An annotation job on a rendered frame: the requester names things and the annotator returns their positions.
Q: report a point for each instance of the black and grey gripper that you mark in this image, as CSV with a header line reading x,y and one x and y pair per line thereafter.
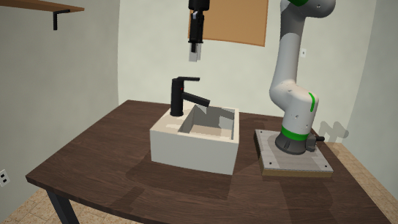
x,y
196,29

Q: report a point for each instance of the white square basin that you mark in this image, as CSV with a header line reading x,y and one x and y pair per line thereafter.
x,y
196,139

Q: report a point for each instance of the black mixer tap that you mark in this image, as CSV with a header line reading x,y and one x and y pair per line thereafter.
x,y
178,96

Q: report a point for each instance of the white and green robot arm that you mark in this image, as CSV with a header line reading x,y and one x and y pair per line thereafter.
x,y
299,104

